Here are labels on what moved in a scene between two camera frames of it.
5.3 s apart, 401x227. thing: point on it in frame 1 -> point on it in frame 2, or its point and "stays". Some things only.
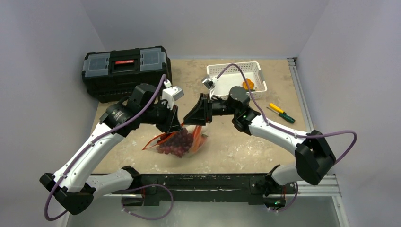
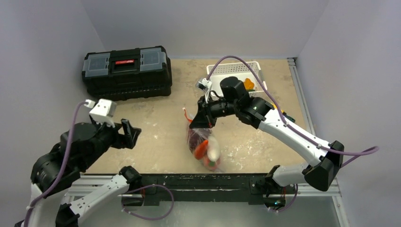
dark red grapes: x=176 y=143 -> x=194 y=140
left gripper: x=175 y=124 -> x=132 y=131
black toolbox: x=111 y=76 stays
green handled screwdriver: x=285 y=117 stays
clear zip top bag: x=182 y=142 -> x=204 y=149
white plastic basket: x=247 y=74 stays
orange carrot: x=197 y=140 -> x=201 y=150
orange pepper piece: x=250 y=83 stays
